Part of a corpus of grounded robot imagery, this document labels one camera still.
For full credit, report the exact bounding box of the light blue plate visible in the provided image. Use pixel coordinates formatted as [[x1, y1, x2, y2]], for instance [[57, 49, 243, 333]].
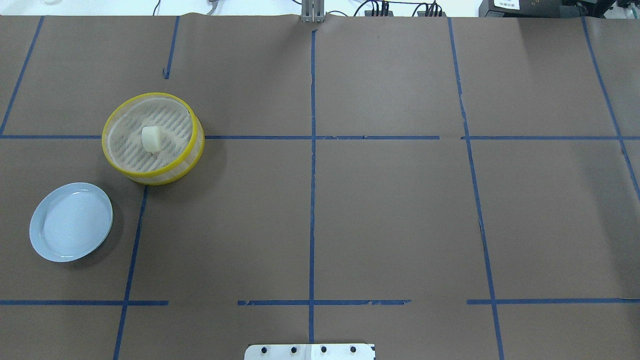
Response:
[[29, 182, 114, 263]]

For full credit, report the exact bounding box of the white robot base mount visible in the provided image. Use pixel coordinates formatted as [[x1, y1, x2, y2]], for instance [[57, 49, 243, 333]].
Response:
[[244, 342, 377, 360]]

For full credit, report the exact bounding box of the yellow bamboo steamer basket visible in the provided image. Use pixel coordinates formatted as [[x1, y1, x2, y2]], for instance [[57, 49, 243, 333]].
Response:
[[102, 92, 205, 186]]

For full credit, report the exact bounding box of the black cable connector block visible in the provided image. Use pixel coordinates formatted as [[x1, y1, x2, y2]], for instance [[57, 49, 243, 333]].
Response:
[[362, 0, 393, 18]]

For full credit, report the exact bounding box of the black device box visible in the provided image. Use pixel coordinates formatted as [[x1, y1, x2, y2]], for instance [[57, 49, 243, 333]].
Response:
[[478, 0, 597, 19]]

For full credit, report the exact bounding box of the white steamed bun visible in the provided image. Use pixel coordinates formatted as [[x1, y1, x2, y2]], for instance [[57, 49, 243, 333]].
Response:
[[141, 125, 163, 154]]

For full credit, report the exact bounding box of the grey metal camera post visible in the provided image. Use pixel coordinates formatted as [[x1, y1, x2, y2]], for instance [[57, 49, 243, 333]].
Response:
[[298, 0, 326, 23]]

